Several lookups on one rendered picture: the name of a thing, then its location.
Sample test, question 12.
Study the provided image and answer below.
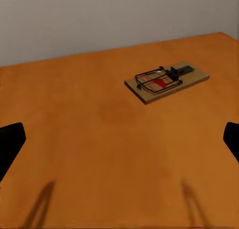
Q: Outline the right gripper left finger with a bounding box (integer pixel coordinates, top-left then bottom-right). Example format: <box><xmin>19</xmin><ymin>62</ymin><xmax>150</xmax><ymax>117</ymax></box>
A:
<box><xmin>0</xmin><ymin>122</ymin><xmax>26</xmax><ymax>182</ymax></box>

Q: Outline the mousetrap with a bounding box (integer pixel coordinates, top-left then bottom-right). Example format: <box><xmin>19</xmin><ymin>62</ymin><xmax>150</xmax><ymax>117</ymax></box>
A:
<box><xmin>124</xmin><ymin>60</ymin><xmax>210</xmax><ymax>105</ymax></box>

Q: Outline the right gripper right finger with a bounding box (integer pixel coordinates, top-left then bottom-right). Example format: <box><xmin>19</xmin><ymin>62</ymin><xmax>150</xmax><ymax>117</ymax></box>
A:
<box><xmin>223</xmin><ymin>122</ymin><xmax>239</xmax><ymax>162</ymax></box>

